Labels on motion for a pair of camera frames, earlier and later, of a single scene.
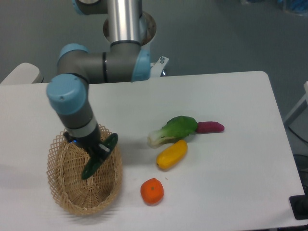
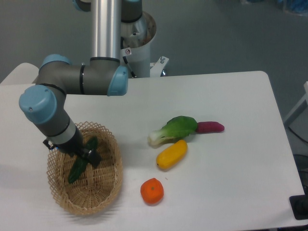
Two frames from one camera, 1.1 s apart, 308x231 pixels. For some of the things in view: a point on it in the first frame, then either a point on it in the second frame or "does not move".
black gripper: (89, 142) -> (74, 146)
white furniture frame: (305, 97) does not move
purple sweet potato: (209, 127) does not move
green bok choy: (177, 128) does not move
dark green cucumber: (110, 142) -> (80, 164)
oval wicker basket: (66, 162) does not move
